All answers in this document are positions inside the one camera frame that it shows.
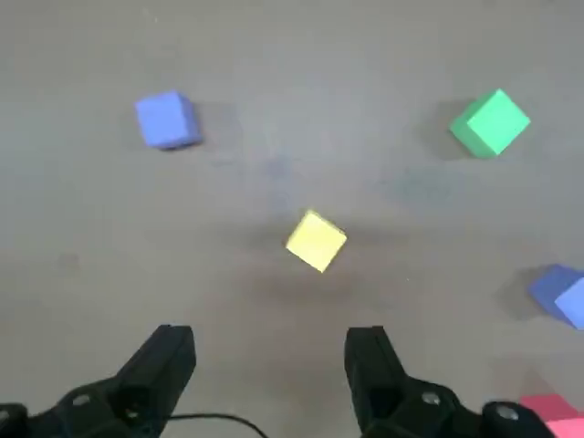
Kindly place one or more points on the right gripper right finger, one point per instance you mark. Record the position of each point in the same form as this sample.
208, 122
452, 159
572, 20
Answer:
388, 397

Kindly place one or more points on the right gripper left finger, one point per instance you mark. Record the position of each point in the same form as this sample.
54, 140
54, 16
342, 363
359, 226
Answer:
137, 388

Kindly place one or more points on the red foam cube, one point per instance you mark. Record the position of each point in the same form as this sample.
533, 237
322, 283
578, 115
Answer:
556, 417

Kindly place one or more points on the yellow foam cube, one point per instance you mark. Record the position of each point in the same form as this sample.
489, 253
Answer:
315, 242

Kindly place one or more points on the violet blue foam cube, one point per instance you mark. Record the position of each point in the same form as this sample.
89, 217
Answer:
559, 294
166, 119

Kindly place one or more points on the green foam cube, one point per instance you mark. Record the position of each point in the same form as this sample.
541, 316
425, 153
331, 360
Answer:
493, 123

